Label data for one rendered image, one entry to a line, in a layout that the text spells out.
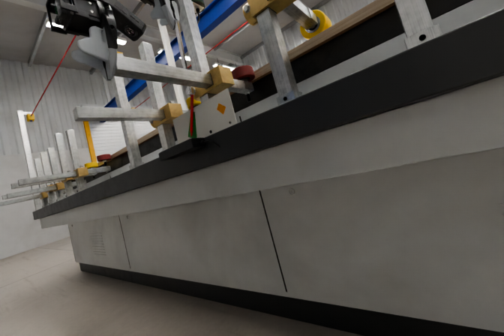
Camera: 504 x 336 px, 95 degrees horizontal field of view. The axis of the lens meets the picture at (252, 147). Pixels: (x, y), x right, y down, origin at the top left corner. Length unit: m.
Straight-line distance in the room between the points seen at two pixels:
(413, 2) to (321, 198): 0.52
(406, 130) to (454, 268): 0.40
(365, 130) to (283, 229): 0.50
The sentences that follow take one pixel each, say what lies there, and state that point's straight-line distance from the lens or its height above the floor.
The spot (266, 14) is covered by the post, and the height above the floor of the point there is 0.91.
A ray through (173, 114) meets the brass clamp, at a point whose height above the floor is 0.82.
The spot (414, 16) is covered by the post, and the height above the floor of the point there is 0.75.
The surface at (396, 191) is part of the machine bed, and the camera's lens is 0.71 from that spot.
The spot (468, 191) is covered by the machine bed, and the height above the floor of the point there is 0.41.
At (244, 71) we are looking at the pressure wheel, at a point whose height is 0.89.
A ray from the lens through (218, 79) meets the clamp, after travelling 0.65.
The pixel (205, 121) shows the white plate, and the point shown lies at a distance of 0.68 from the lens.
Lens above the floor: 0.59
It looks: 4 degrees up
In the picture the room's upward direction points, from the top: 15 degrees counter-clockwise
